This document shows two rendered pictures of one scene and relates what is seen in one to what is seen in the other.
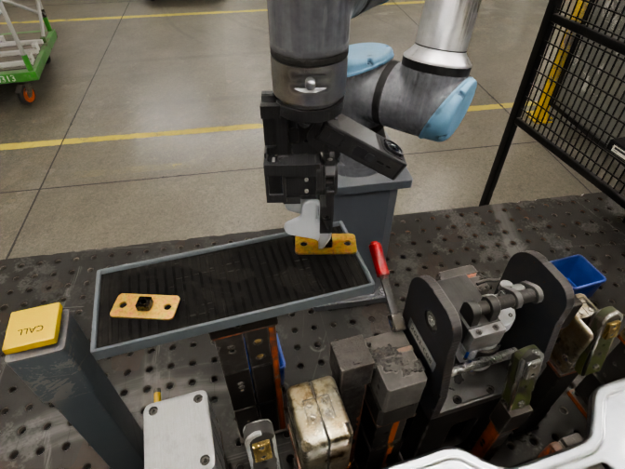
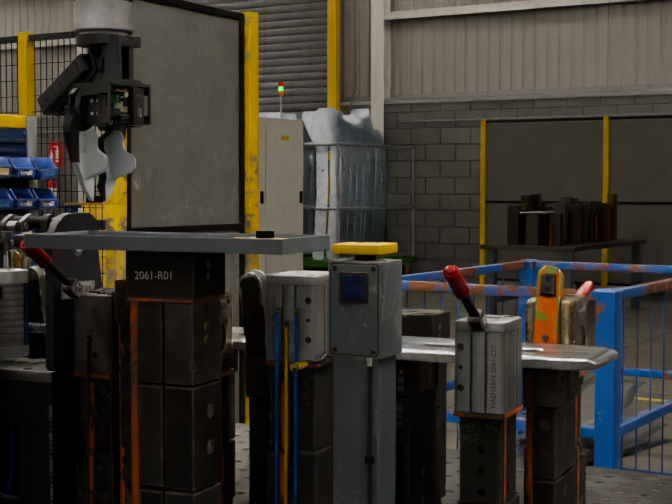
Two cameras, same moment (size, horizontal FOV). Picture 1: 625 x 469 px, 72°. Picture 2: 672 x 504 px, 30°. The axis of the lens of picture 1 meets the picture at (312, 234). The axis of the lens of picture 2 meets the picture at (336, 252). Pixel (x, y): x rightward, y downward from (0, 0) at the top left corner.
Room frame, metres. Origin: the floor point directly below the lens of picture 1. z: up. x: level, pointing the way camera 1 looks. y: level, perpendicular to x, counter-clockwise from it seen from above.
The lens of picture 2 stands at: (1.46, 1.30, 1.23)
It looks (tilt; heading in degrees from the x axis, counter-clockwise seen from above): 3 degrees down; 221
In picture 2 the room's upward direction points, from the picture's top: straight up
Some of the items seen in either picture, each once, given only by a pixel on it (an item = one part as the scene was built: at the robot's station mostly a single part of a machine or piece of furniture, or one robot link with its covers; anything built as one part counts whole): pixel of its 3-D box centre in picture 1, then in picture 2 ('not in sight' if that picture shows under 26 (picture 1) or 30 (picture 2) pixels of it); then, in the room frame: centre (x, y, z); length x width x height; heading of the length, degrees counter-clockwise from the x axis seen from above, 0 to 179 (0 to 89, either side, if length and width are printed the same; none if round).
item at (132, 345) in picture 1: (234, 281); (175, 241); (0.39, 0.11, 1.16); 0.37 x 0.14 x 0.02; 107
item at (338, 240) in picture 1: (325, 241); (94, 200); (0.42, -0.02, 1.21); 0.08 x 0.04 x 0.01; 92
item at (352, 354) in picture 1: (344, 414); (139, 418); (0.32, -0.05, 0.90); 0.05 x 0.05 x 0.40; 17
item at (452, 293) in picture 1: (456, 376); (30, 377); (0.37, -0.24, 0.94); 0.18 x 0.13 x 0.49; 107
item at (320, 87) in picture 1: (309, 76); (105, 20); (0.42, 0.00, 1.44); 0.08 x 0.08 x 0.05
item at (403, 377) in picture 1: (382, 417); (108, 421); (0.32, -0.12, 0.89); 0.13 x 0.11 x 0.38; 17
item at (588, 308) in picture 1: (542, 370); not in sight; (0.41, -0.43, 0.88); 0.11 x 0.09 x 0.37; 17
